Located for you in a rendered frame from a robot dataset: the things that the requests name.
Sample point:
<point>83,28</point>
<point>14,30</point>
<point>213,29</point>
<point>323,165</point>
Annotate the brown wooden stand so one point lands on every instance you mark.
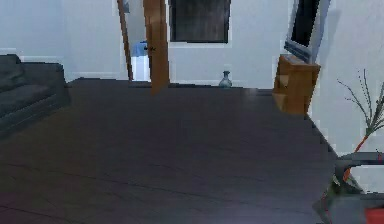
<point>295,86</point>

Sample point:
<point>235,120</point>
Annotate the grey-green vase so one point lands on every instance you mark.
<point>225,80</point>

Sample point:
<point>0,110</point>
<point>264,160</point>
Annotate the white and blue cabinet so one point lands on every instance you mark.
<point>140,63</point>

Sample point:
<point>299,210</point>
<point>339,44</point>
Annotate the brown wooden room door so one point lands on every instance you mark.
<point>156,43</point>

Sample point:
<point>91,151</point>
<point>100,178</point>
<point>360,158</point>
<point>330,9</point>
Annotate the grey television set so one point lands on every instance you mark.
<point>305,26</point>

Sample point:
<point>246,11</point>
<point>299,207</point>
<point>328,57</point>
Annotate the dark grey sofa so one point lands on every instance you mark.
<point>23,90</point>

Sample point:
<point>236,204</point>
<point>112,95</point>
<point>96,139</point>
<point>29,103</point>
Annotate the thin-leaved house plant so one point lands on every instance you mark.
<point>370,116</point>

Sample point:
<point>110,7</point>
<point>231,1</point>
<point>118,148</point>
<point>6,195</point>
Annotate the red object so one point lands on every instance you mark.
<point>375,216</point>

